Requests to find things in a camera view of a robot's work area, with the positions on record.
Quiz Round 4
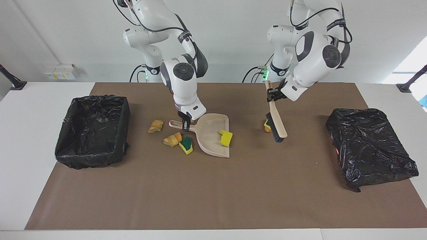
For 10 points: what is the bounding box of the striped toy croissant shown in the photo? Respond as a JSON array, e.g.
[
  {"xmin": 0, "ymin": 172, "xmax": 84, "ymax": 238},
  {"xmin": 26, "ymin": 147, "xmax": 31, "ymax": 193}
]
[
  {"xmin": 148, "ymin": 119, "xmax": 164, "ymax": 134},
  {"xmin": 163, "ymin": 132, "xmax": 183, "ymax": 147}
]

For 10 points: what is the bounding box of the beige plastic dustpan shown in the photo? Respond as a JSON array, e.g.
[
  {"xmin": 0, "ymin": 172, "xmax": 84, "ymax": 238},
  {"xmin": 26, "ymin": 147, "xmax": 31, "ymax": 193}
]
[{"xmin": 168, "ymin": 113, "xmax": 231, "ymax": 158}]

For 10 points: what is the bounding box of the beige hand brush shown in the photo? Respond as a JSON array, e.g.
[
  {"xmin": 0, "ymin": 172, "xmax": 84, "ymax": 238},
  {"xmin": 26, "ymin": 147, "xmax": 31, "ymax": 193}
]
[{"xmin": 265, "ymin": 80, "xmax": 288, "ymax": 143}]

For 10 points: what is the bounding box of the black bag covered bin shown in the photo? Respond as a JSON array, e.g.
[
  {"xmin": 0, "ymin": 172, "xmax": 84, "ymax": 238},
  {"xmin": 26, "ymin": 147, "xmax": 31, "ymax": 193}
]
[{"xmin": 325, "ymin": 108, "xmax": 419, "ymax": 193}]

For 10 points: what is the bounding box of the open bin with black bag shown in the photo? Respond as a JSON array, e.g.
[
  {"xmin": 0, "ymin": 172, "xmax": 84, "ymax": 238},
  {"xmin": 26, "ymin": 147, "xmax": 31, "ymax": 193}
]
[{"xmin": 55, "ymin": 95, "xmax": 130, "ymax": 170}]

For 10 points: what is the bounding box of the brown paper table mat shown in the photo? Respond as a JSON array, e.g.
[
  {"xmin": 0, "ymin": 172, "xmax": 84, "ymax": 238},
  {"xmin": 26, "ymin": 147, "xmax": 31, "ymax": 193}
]
[{"xmin": 25, "ymin": 82, "xmax": 427, "ymax": 230}]

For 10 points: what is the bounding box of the white and blue box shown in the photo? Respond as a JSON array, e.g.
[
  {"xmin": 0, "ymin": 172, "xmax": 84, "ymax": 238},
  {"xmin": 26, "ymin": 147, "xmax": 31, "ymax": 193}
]
[{"xmin": 410, "ymin": 83, "xmax": 427, "ymax": 112}]

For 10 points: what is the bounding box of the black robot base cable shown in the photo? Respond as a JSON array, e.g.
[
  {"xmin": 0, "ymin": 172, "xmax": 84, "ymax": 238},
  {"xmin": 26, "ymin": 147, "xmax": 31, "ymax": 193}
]
[
  {"xmin": 129, "ymin": 64, "xmax": 147, "ymax": 83},
  {"xmin": 242, "ymin": 65, "xmax": 267, "ymax": 83}
]

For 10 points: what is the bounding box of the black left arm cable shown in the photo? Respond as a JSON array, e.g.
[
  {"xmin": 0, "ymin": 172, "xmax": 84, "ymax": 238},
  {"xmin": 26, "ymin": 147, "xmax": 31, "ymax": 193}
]
[{"xmin": 290, "ymin": 0, "xmax": 352, "ymax": 44}]

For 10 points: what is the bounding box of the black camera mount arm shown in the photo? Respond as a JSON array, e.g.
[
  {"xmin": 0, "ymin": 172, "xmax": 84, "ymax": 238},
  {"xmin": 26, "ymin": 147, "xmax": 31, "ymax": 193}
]
[
  {"xmin": 396, "ymin": 65, "xmax": 427, "ymax": 93},
  {"xmin": 0, "ymin": 64, "xmax": 27, "ymax": 91}
]

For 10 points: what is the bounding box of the white wall outlet box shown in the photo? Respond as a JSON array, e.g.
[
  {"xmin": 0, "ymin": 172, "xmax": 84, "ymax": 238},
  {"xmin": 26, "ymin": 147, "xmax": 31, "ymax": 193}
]
[{"xmin": 43, "ymin": 64, "xmax": 77, "ymax": 80}]

